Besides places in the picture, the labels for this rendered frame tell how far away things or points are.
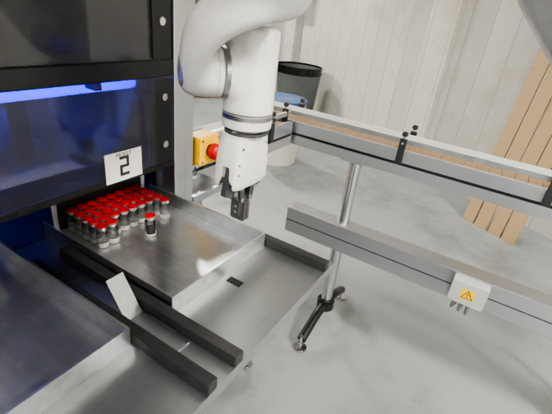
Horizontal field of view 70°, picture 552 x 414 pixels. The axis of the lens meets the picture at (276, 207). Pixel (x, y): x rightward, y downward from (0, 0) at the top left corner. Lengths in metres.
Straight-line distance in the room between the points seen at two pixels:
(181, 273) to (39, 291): 0.22
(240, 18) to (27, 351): 0.52
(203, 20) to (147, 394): 0.48
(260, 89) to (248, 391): 1.28
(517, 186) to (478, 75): 2.53
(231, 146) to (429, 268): 1.11
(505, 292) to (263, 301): 1.08
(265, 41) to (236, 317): 0.43
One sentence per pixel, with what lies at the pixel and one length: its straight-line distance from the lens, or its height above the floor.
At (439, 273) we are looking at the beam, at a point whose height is 0.51.
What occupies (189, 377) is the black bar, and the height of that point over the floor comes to 0.89.
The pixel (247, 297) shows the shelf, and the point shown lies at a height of 0.88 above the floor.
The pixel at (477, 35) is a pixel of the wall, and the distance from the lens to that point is 3.94.
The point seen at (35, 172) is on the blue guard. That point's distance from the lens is 0.73.
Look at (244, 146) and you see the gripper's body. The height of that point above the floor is 1.12.
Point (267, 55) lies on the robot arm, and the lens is 0.63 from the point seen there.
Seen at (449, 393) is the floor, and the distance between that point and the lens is 1.92.
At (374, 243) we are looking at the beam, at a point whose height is 0.53.
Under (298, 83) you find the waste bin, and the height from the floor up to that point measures 0.54.
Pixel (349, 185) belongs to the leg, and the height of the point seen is 0.73.
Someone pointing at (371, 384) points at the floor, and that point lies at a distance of 1.81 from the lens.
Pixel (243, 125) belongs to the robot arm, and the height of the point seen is 1.15.
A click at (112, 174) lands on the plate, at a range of 0.81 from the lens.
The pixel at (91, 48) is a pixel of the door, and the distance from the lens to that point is 0.76.
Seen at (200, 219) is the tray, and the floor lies 0.88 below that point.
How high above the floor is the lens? 1.33
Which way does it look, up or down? 27 degrees down
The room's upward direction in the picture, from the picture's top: 7 degrees clockwise
